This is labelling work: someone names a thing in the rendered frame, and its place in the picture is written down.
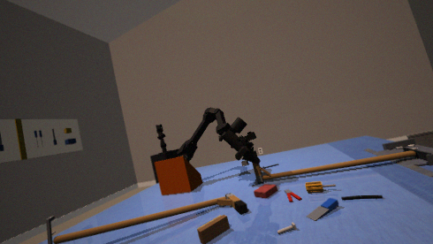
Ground scraper with blue handle and grey blade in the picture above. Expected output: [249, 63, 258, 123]
[307, 198, 338, 221]

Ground red-handled pliers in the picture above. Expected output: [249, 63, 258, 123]
[284, 189, 302, 202]

